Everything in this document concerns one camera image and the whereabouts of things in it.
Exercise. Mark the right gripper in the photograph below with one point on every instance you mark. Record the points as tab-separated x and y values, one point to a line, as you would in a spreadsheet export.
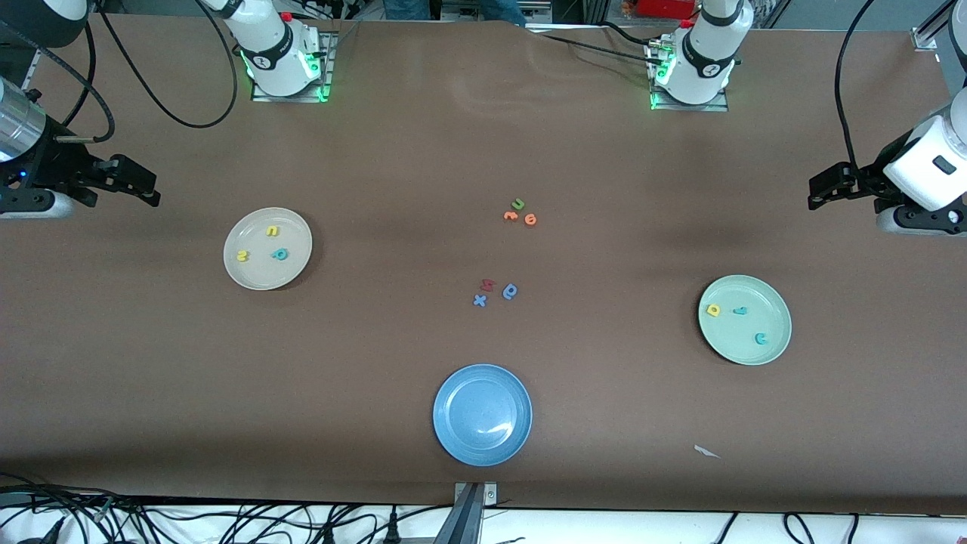
54	161

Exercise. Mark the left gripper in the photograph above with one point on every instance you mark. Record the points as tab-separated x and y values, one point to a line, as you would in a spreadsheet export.
866	182

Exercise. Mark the teal foam letter p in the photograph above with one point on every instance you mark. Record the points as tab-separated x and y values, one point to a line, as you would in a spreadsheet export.
285	254

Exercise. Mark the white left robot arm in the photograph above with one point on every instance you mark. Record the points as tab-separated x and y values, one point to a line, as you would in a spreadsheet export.
702	60

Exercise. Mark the beige brown plate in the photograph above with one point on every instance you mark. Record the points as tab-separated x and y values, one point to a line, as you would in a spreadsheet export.
257	276

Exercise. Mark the pale green plate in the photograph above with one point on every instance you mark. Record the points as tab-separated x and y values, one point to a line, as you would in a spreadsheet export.
744	347

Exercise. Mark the brown table cover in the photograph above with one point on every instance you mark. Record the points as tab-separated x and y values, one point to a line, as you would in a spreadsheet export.
151	378

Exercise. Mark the red box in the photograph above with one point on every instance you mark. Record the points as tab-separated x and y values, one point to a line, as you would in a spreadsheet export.
665	7

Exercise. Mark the white paper scrap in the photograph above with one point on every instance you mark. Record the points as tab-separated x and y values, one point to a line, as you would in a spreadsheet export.
706	451

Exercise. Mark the blue foam letter a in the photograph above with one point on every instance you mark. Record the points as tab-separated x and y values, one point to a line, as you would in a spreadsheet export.
515	295

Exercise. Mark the person in blue jeans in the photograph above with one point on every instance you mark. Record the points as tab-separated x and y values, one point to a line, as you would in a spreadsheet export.
453	9

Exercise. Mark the black power plug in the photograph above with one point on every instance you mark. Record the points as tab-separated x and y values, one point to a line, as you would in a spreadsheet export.
392	531
329	535

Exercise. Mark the blue plate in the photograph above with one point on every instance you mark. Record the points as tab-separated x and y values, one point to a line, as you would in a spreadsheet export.
482	415

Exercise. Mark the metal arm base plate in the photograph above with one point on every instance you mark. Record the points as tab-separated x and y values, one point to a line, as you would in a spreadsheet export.
721	104
326	75

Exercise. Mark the aluminium frame profile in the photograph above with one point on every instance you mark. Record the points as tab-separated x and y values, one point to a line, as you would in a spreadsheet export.
928	36

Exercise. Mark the metal table bracket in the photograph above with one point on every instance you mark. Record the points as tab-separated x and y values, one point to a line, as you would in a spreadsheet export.
470	514

